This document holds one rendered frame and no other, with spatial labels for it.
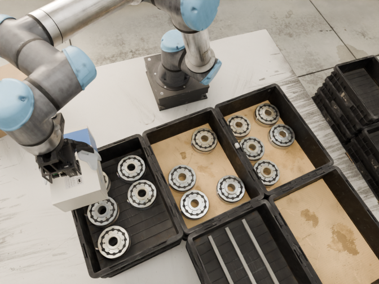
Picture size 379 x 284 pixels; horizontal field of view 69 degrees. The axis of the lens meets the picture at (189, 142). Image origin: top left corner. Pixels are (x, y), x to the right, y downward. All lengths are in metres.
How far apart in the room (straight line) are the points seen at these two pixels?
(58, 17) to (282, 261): 0.95
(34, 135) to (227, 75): 1.12
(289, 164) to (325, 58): 1.83
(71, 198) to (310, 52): 2.49
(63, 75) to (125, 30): 2.25
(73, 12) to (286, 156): 0.89
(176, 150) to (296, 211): 0.50
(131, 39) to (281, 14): 1.49
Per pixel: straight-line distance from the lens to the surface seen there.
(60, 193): 0.77
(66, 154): 0.67
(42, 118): 0.53
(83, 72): 0.55
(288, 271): 1.07
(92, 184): 0.75
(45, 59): 0.56
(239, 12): 3.02
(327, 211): 1.16
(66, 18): 0.66
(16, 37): 0.62
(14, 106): 0.50
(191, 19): 0.74
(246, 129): 1.14
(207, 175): 1.06
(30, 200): 1.30
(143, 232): 1.01
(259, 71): 1.55
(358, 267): 1.18
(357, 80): 2.09
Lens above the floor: 1.83
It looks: 64 degrees down
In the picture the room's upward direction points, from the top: 7 degrees clockwise
